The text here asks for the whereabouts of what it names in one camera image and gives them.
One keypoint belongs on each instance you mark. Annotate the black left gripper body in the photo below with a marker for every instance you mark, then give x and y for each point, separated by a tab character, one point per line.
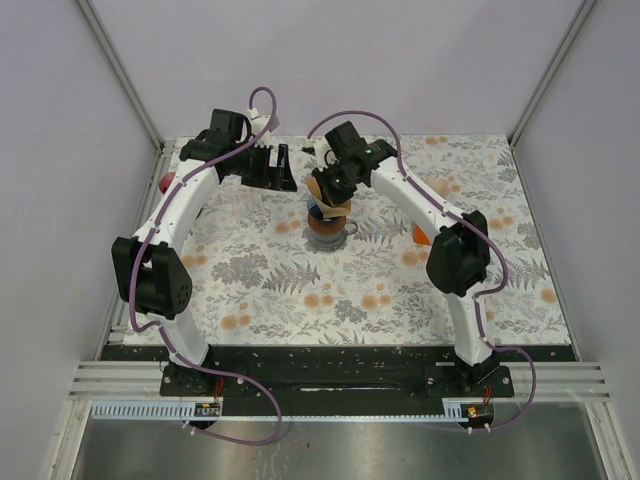
255	170

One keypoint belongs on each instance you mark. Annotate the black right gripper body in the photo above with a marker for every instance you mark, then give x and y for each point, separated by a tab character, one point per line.
335	182

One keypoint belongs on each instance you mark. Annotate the brown paper coffee filter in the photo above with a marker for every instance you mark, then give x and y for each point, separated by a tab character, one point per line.
330	211

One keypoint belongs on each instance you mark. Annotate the blue ribbed plastic dripper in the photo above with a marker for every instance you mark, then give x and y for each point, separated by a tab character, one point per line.
314	209

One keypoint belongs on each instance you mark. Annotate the round wooden dripper holder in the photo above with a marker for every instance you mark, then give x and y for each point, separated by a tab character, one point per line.
328	226

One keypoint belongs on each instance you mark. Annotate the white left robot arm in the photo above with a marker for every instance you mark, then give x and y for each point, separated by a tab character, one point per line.
150	274

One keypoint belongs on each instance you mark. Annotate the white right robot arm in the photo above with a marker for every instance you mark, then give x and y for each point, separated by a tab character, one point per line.
459	255

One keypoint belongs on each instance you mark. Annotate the clear glass carafe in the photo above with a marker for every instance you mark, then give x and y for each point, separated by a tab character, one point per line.
330	242

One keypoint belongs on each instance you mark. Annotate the floral patterned table mat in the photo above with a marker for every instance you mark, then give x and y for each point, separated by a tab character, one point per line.
257	280

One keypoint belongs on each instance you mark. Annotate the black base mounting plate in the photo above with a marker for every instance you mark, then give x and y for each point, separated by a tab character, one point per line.
341	381

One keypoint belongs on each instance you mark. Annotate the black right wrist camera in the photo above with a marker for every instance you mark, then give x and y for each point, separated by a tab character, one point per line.
344	140

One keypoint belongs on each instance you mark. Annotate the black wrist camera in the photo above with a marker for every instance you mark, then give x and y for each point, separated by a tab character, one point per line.
344	140
226	125

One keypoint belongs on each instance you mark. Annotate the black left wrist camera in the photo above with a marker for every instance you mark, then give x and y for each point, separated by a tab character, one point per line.
226	125

